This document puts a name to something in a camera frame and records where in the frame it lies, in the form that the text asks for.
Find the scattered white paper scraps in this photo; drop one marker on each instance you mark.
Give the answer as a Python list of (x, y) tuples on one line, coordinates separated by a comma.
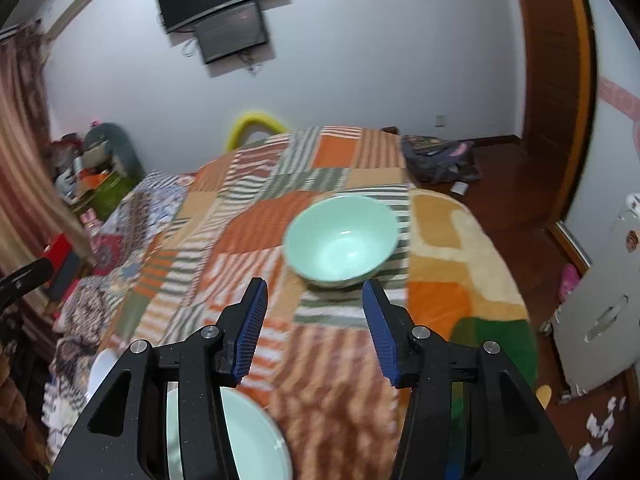
[(600, 430)]

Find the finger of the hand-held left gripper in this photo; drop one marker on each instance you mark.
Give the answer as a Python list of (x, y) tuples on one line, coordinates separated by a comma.
[(25, 276)]

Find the grey stuffed toy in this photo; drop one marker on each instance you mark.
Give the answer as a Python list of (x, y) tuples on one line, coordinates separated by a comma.
[(115, 142)]

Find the wall socket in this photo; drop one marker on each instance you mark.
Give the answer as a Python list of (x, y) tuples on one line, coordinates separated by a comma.
[(440, 120)]

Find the green box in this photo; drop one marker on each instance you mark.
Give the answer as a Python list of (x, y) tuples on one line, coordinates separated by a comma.
[(102, 190)]

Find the red box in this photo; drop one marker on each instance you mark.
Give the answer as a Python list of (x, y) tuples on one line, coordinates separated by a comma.
[(60, 252)]

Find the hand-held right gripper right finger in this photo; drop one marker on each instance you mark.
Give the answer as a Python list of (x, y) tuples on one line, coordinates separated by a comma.
[(380, 330)]

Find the colourful fleece blanket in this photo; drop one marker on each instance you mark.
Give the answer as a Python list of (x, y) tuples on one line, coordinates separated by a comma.
[(450, 250)]

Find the striped patchwork blanket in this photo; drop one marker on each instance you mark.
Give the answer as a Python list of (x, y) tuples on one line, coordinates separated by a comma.
[(310, 175)]

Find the striped brown curtain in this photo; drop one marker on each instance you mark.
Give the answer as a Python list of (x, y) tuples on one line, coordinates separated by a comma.
[(30, 160)]

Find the green bowl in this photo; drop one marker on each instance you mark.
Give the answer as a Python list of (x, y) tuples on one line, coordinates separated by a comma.
[(342, 240)]

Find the yellow curved object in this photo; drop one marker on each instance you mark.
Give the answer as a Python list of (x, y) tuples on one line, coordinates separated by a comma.
[(250, 122)]

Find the paisley patterned quilt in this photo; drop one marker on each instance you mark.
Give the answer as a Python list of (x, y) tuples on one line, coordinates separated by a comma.
[(125, 230)]

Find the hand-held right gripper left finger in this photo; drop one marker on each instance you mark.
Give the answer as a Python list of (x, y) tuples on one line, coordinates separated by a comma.
[(250, 330)]

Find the pink slipper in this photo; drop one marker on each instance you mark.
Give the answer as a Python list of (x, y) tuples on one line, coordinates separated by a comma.
[(570, 282)]

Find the wooden door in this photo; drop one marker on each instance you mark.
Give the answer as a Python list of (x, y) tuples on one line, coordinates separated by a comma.
[(560, 85)]

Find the dark backpack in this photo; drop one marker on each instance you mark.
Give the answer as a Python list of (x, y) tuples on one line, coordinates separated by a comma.
[(440, 157)]

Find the small black monitor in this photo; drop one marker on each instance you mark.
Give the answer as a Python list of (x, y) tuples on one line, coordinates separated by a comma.
[(232, 32)]

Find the green plate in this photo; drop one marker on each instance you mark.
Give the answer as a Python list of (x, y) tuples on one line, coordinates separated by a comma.
[(255, 440)]

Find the white cutout board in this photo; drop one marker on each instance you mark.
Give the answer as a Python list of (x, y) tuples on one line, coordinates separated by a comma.
[(600, 310)]

